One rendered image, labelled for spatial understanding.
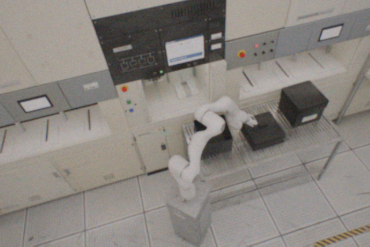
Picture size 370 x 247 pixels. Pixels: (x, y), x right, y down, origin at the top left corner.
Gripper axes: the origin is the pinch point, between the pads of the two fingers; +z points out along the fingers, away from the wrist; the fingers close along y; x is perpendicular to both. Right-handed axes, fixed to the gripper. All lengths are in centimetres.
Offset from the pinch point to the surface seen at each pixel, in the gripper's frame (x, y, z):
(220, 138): 32.9, 6.2, -8.5
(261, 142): 7.1, -14.4, 4.2
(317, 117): -33, -4, 50
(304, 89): -42, 15, 32
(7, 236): 244, 16, -112
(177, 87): 39, 69, -32
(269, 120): -5.2, 4.7, 16.5
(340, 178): 2, -33, 131
